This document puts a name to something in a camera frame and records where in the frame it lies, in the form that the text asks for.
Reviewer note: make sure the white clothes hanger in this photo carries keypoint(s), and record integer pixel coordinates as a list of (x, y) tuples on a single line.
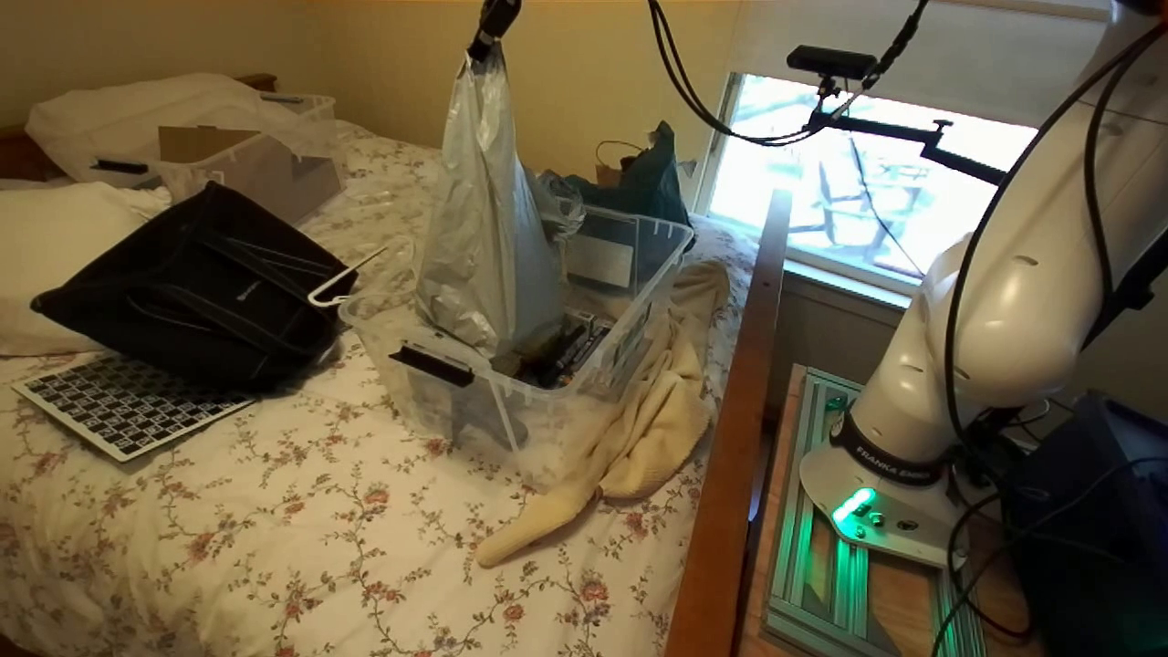
[(327, 290)]

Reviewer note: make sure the black white patterned board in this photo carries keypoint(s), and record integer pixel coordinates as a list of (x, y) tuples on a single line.
[(121, 406)]

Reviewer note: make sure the white card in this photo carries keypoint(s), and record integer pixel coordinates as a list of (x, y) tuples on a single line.
[(601, 259)]

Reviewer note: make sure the teal fabric bag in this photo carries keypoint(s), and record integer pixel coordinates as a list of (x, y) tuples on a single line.
[(642, 183)]

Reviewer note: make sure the floral bed sheet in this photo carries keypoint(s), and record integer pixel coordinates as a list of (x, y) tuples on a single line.
[(304, 524)]

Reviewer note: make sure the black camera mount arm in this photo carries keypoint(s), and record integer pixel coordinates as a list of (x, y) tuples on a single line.
[(962, 150)]

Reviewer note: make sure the clear plastic storage box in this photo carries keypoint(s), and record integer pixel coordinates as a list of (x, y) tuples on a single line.
[(631, 331)]

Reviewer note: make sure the white pillow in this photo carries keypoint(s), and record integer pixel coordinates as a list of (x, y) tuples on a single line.
[(50, 240)]

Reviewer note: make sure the black external camera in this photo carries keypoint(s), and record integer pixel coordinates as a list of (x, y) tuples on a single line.
[(829, 60)]

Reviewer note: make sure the wooden headboard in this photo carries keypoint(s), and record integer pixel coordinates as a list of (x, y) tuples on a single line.
[(19, 155)]

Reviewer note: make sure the beige cloth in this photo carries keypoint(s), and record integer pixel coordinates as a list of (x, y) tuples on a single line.
[(642, 440)]

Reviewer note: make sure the dark blue case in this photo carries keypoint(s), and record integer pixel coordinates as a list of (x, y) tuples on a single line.
[(1097, 548)]

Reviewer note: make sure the black folded garment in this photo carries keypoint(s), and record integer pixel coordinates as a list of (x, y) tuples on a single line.
[(183, 293)]

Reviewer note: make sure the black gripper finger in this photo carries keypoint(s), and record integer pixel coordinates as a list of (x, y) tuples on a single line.
[(507, 21), (486, 30)]

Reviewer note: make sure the white window blind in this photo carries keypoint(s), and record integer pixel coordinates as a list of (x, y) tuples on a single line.
[(997, 49)]

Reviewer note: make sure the black storage box latch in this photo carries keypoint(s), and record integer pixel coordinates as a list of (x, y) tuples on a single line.
[(433, 365)]

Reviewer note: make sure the black striped item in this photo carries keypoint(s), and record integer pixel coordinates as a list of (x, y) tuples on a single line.
[(565, 350)]

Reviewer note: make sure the clear plastic bin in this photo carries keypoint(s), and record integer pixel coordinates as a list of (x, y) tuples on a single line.
[(96, 115)]

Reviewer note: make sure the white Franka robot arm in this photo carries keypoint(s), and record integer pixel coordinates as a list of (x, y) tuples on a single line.
[(1008, 313)]

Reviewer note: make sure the bright window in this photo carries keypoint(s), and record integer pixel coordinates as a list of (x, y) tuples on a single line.
[(851, 206)]

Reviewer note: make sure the wooden bed footboard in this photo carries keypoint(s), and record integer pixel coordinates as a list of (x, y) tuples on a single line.
[(732, 486)]

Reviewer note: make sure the grey plastic bag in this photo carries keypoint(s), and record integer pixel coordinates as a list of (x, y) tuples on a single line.
[(486, 240)]

